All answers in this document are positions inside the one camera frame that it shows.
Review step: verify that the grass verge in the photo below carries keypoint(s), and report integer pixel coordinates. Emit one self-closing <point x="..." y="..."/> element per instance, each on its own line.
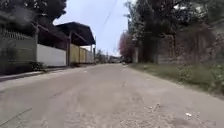
<point x="186" y="75"/>

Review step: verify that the white and yellow wall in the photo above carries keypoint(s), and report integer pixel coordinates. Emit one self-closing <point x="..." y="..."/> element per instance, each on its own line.
<point x="63" y="55"/>

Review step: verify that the green fence wall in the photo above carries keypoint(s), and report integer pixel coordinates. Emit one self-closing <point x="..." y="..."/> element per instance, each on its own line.
<point x="16" y="50"/>

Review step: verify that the row of trees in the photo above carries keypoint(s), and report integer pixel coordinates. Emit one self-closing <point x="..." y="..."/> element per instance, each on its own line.
<point x="160" y="23"/>

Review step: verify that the grey stone wall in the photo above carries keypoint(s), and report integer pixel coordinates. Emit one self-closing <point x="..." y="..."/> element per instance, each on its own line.
<point x="190" y="46"/>

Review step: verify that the large dark tree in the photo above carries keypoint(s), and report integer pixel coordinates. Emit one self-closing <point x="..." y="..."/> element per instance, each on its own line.
<point x="33" y="10"/>

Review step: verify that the grey concrete road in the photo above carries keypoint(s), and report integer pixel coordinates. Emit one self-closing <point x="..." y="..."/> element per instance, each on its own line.
<point x="100" y="96"/>

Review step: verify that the grey concrete pavement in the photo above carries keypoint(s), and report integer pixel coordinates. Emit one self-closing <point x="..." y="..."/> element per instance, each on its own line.
<point x="23" y="75"/>

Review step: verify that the reddish tree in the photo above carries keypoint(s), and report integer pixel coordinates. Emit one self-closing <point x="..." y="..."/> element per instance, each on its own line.
<point x="126" y="46"/>

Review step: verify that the building with dark canopy roof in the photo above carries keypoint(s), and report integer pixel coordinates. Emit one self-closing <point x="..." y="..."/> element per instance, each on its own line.
<point x="71" y="36"/>

